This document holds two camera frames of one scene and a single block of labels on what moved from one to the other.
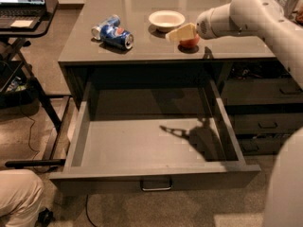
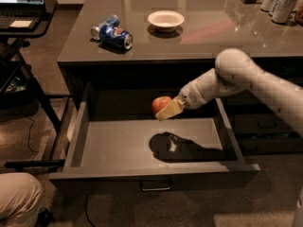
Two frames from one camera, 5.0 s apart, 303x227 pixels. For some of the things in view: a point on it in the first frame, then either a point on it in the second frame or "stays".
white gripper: [204, 25] → [191, 96]
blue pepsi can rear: [113, 21] stays
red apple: [190, 42] → [159, 102]
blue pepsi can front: [116, 36] stays
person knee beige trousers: [21, 197] stays
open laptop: [21, 7] stays
